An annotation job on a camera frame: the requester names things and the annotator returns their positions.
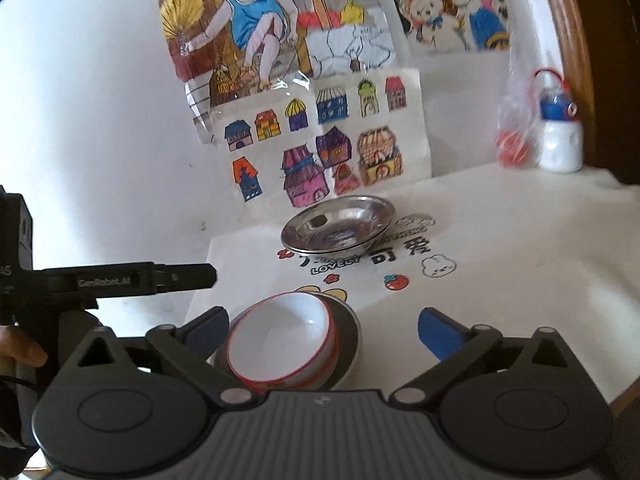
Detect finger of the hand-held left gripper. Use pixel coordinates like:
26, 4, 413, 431
42, 262, 219, 301

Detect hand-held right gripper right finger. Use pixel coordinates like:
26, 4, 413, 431
390, 306, 576, 406

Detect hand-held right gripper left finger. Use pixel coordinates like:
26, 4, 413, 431
75, 306, 256, 408

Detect white red-rimmed bowl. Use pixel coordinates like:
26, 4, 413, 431
226, 292, 335, 389
240, 294, 342, 395

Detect steel bowl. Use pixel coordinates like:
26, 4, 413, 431
212, 296, 362, 392

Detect steel plate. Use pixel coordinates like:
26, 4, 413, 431
282, 230, 392, 257
281, 195, 395, 252

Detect person's left hand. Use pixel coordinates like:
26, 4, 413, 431
0, 324, 49, 369

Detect printed white tablecloth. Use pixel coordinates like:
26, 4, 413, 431
181, 166, 640, 411

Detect clear plastic bag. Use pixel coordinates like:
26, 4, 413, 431
496, 50, 543, 171

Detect white and blue water bottle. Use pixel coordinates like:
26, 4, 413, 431
534, 67, 585, 173

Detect coloured houses wall drawing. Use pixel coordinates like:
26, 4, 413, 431
207, 65, 433, 211

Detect fan figure wall drawing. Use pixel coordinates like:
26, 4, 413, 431
152, 0, 401, 146

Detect pink figures wall drawing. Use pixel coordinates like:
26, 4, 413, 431
382, 0, 513, 56

